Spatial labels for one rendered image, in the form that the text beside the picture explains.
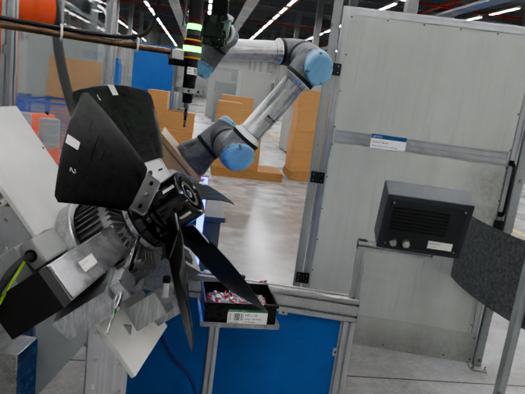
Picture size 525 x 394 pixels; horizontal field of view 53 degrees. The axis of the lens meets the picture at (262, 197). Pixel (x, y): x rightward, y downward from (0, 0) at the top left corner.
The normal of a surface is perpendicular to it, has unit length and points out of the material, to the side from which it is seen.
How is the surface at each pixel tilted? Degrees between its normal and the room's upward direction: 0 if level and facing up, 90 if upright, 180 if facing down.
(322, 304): 90
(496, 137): 90
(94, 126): 74
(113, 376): 90
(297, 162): 90
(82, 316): 102
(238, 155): 114
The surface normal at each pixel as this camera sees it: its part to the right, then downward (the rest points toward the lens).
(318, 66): 0.47, 0.42
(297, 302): -0.10, 0.18
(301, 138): 0.13, 0.22
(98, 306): 0.06, 0.41
